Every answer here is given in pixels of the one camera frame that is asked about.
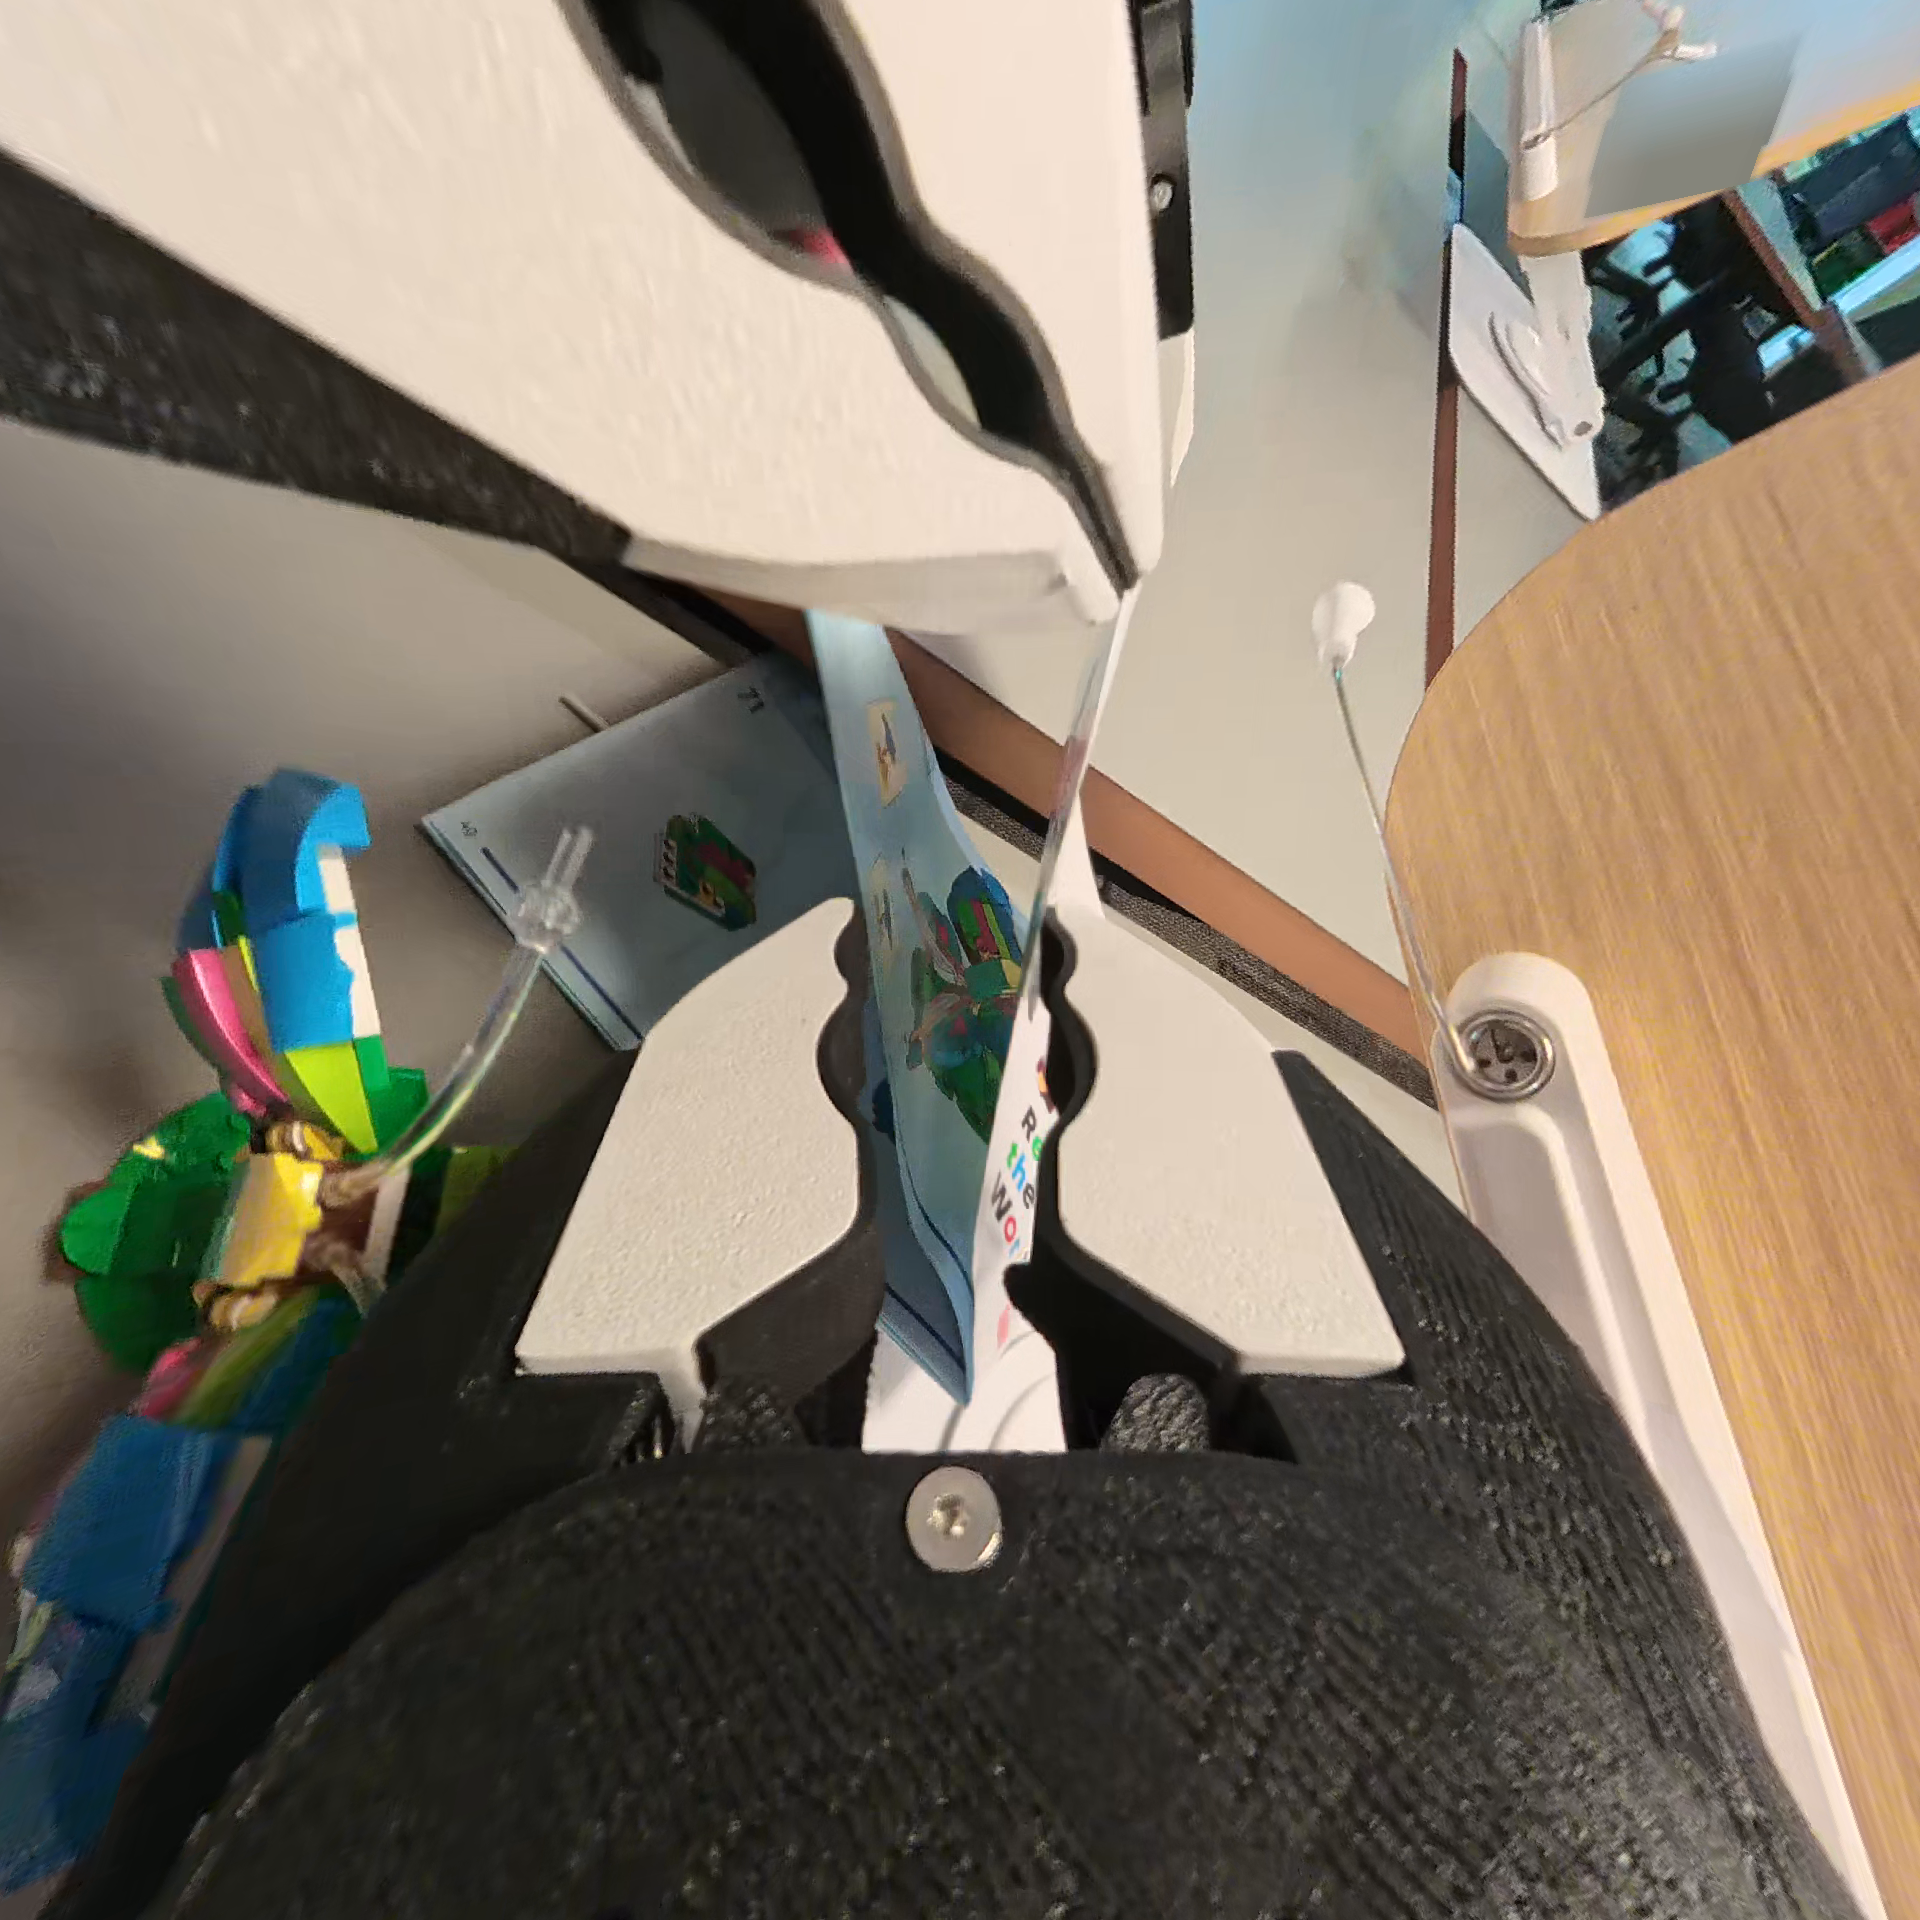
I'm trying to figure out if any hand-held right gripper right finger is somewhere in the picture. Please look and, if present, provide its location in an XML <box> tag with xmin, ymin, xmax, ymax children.
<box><xmin>1002</xmin><ymin>899</ymin><xmax>1411</xmax><ymax>1448</ymax></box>

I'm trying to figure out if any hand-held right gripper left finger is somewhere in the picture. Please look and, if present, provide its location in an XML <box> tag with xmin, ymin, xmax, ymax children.
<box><xmin>512</xmin><ymin>897</ymin><xmax>892</xmax><ymax>1448</ymax></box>

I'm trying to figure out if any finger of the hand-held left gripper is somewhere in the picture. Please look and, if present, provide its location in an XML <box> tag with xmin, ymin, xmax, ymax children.
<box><xmin>0</xmin><ymin>0</ymin><xmax>1130</xmax><ymax>635</ymax></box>
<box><xmin>705</xmin><ymin>0</ymin><xmax>1175</xmax><ymax>589</ymax></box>

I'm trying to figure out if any lego instruction booklet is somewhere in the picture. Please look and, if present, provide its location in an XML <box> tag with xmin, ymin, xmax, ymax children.
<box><xmin>422</xmin><ymin>609</ymin><xmax>1054</xmax><ymax>1403</ymax></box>

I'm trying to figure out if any colourful lego flower model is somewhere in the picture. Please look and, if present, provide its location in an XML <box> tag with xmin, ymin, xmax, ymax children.
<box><xmin>0</xmin><ymin>768</ymin><xmax>597</xmax><ymax>1900</ymax></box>

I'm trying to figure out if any wooden board on white stand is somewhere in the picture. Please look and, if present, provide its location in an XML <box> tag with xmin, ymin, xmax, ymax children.
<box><xmin>1386</xmin><ymin>350</ymin><xmax>1920</xmax><ymax>1920</ymax></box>
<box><xmin>1444</xmin><ymin>0</ymin><xmax>1920</xmax><ymax>520</ymax></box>

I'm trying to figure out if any thin wire with white tip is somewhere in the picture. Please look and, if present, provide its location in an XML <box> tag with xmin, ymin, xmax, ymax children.
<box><xmin>1309</xmin><ymin>583</ymin><xmax>1481</xmax><ymax>1069</ymax></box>

